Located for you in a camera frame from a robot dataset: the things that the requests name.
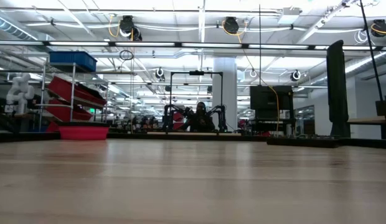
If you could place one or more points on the black background robot arm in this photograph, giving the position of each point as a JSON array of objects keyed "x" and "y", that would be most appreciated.
[
  {"x": 168, "y": 119},
  {"x": 218, "y": 118}
]

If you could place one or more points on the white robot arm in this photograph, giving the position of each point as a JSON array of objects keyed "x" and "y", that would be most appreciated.
[{"x": 20, "y": 93}]

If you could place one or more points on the person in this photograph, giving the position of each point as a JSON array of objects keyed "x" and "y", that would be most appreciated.
[{"x": 200, "y": 119}]

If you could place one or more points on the white building column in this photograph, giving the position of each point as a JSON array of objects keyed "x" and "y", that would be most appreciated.
[{"x": 224, "y": 93}]

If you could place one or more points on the black monitor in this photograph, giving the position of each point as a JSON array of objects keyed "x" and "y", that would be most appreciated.
[{"x": 271, "y": 99}]

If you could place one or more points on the thin black rod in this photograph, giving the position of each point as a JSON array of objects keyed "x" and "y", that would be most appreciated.
[{"x": 260, "y": 46}]

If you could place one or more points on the red tray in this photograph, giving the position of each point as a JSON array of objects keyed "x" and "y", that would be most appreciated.
[{"x": 84, "y": 133}]

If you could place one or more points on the metal shelf rack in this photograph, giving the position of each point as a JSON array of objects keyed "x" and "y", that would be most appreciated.
[{"x": 73, "y": 93}]

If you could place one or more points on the red storage bin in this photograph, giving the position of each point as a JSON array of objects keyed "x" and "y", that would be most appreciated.
[
  {"x": 71, "y": 91},
  {"x": 52, "y": 127},
  {"x": 65, "y": 112}
]

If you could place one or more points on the blue storage bin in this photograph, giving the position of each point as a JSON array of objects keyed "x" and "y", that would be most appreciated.
[{"x": 73, "y": 60}]

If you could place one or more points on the long light strip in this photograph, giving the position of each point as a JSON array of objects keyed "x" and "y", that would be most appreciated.
[{"x": 81, "y": 43}]

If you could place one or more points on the white junction box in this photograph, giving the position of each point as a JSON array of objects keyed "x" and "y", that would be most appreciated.
[{"x": 289, "y": 15}]

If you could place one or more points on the wooden side table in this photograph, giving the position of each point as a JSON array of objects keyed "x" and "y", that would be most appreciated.
[{"x": 367, "y": 119}]

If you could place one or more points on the black slanted pole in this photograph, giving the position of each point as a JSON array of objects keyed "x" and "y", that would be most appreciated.
[{"x": 369, "y": 40}]

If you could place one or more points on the black laptop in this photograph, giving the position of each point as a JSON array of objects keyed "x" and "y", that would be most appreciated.
[{"x": 384, "y": 108}]

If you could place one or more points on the black table frame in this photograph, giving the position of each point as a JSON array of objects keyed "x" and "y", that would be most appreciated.
[{"x": 180, "y": 136}]

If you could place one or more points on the black rig frame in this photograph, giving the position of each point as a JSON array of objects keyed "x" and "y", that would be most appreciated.
[{"x": 171, "y": 90}]

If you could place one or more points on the silver ventilation duct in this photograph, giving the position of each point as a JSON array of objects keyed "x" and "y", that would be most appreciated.
[{"x": 12, "y": 28}]

